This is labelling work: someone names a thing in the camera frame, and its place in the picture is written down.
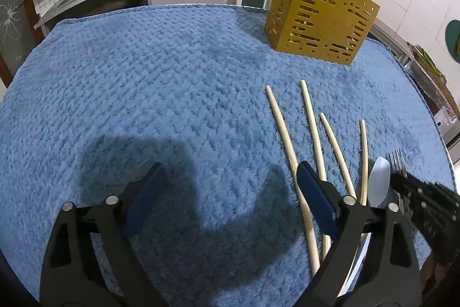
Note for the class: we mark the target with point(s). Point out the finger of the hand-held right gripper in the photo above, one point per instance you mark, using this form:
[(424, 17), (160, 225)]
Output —
[(420, 190)]

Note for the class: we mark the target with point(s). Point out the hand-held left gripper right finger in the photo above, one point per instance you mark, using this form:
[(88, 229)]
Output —
[(318, 199)]

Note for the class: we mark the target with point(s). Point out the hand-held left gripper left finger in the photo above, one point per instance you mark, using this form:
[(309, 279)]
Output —
[(147, 199)]

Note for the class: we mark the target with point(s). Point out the wooden chopstick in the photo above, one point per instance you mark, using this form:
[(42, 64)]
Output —
[(334, 145), (311, 116), (364, 156), (280, 123)]

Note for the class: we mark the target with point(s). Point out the yellow perforated utensil holder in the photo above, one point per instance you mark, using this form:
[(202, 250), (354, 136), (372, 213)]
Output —
[(323, 23)]

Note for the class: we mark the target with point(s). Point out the person's right forearm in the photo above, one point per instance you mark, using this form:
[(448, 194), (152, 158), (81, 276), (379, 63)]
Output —
[(433, 271)]

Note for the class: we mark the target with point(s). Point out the side table with plastic cover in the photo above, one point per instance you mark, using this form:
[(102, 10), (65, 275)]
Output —
[(438, 102)]

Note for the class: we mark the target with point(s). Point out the blue knitted blanket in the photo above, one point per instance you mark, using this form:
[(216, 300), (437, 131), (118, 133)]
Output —
[(143, 94)]

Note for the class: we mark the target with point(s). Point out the green vegetables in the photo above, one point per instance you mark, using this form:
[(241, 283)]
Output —
[(427, 59)]

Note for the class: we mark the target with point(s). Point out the green round board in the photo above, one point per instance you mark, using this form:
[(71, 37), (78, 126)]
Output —
[(453, 41)]

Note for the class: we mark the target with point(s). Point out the brown framed glass door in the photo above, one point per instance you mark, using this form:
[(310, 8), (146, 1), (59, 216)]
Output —
[(14, 12)]

